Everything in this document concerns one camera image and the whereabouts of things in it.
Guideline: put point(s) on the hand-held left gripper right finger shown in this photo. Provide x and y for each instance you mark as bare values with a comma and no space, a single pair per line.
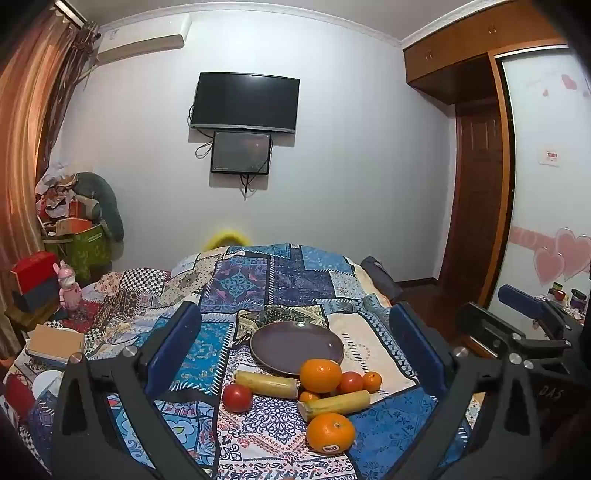
415,350

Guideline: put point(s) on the white sliding door with hearts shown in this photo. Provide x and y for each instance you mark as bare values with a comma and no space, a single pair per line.
540,207

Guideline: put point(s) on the dark purple plate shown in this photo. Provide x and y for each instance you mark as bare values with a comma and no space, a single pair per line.
295,346

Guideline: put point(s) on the small mandarin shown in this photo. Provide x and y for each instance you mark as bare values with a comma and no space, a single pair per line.
308,396
372,381

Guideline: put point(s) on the red tomato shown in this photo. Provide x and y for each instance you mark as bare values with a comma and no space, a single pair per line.
237,398
352,383

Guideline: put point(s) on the white round container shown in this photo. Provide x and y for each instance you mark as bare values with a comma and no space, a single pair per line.
46,387

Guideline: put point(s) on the red box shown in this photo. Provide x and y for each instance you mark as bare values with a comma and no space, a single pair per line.
34,270

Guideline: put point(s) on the pile of paper and boxes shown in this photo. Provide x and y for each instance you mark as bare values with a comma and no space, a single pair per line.
60,194

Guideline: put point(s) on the small black monitor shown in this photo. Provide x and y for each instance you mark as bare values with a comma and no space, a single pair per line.
240,152

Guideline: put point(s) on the patchwork patterned blanket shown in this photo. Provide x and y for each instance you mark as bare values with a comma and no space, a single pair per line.
295,277

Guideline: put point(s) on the grey long pillow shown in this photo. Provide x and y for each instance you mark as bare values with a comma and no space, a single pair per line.
108,198

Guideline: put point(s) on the wall-mounted black television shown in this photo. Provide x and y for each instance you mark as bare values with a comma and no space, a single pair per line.
244,101

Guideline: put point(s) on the small white door sticker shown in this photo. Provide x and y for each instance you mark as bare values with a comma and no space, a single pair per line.
551,157

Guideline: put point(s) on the dark grey cushion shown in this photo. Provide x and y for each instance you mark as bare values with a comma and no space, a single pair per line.
378,277

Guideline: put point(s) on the wooden wardrobe cabinet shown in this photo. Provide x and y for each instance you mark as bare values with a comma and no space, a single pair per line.
461,50

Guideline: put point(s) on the yellow plush item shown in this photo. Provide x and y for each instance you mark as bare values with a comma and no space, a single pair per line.
226,237

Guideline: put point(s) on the brown striped curtain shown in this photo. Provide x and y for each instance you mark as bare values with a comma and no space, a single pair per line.
27,115

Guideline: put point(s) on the red bag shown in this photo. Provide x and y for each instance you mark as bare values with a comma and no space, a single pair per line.
18,399

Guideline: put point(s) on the white air conditioner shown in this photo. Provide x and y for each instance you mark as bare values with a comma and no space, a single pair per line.
143,39

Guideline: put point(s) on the brown cardboard box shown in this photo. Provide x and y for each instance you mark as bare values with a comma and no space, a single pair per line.
55,344

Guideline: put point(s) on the dark grey box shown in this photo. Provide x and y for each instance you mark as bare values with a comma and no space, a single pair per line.
37,297

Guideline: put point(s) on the small dark jar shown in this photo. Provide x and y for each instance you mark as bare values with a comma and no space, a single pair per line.
558,291
578,298

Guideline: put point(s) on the pink rabbit toy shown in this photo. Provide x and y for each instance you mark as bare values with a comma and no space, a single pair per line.
69,288

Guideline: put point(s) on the brown wooden door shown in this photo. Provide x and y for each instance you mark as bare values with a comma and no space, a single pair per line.
480,184

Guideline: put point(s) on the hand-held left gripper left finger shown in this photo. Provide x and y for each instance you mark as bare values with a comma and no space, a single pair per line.
175,350

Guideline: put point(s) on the large orange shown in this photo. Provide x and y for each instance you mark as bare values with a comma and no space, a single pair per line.
320,374
330,431

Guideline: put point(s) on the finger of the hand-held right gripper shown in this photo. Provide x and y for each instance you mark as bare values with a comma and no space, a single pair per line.
485,323
519,299

